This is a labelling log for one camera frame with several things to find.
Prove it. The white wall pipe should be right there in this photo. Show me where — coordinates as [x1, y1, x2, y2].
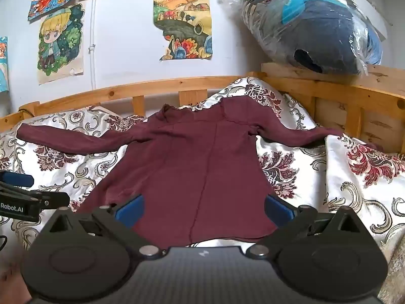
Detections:
[89, 0, 97, 90]

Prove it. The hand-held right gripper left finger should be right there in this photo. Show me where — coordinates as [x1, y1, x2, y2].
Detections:
[47, 194, 167, 258]

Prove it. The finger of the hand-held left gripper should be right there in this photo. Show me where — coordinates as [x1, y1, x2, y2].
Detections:
[0, 170, 35, 188]
[0, 182, 71, 210]

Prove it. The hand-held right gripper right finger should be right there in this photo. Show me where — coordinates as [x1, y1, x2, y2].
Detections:
[246, 193, 368, 258]

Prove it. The white floral satin blanket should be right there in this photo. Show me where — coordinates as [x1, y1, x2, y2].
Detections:
[0, 76, 405, 304]

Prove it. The landscape wall poster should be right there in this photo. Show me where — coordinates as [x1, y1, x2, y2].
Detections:
[153, 0, 213, 61]

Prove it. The wooden bed frame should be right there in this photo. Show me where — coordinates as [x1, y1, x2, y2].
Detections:
[0, 62, 405, 156]

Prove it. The orange-haired character wall poster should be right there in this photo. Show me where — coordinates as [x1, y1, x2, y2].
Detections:
[0, 36, 9, 94]

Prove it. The beige fuzzy cloth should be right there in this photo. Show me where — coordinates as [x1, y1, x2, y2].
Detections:
[378, 242, 405, 304]

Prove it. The blonde character wall poster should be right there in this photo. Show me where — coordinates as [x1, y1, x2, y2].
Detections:
[37, 3, 86, 85]

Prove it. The clear plastic bag of clothes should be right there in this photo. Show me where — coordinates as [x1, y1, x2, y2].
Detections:
[240, 0, 386, 76]

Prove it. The maroon long-sleeve shirt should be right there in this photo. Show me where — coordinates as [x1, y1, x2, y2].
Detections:
[16, 98, 382, 248]

